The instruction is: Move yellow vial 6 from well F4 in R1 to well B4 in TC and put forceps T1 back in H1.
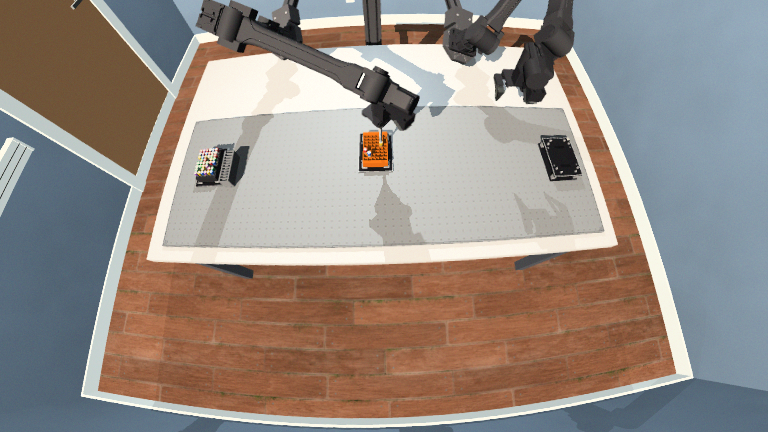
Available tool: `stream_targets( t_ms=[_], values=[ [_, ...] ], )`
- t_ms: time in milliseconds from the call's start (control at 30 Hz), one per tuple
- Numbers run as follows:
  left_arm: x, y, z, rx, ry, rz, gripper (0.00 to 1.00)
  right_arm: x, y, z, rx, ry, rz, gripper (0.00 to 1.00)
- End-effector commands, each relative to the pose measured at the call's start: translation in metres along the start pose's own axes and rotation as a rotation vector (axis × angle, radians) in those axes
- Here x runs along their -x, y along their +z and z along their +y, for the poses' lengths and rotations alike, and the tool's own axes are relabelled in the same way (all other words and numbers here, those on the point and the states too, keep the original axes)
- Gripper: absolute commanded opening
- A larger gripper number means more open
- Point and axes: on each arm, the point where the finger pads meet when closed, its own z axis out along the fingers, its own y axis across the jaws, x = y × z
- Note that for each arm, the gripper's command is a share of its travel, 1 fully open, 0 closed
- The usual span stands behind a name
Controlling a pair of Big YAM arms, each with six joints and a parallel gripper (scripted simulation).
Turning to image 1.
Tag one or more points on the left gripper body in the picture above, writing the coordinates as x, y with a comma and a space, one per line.
506, 75

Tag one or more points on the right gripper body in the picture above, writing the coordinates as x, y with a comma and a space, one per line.
368, 112

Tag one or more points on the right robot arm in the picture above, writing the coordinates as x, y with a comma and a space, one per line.
229, 21

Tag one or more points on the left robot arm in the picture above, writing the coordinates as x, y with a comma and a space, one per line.
551, 40

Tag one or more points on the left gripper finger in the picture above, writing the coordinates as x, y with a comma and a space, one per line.
500, 91

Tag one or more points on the orange tube rack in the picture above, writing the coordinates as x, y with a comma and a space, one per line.
376, 160

